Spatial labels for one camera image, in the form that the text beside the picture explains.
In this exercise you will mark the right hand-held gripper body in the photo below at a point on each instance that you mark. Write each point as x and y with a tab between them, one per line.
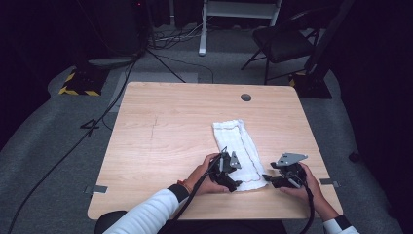
290	174

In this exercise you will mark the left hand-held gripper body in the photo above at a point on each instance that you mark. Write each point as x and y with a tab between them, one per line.
225	167

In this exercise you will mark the white towel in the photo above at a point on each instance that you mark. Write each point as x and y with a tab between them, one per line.
237	143

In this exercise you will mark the person's left hand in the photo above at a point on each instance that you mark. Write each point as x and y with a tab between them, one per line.
203	178

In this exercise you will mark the person's right hand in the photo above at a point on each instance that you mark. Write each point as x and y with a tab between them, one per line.
313	195

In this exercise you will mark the grey tape piece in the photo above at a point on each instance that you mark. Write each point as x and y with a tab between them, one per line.
96	189
329	182

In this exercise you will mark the black stand with yellow stripes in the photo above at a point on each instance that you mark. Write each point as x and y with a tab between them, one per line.
316	65

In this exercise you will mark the black folding chair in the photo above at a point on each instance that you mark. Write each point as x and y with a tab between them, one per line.
282	42

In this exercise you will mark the black yellow striped stand base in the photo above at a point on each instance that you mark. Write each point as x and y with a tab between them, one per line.
82	81

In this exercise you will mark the white metal stand frame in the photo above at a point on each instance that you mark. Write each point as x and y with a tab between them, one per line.
207	19

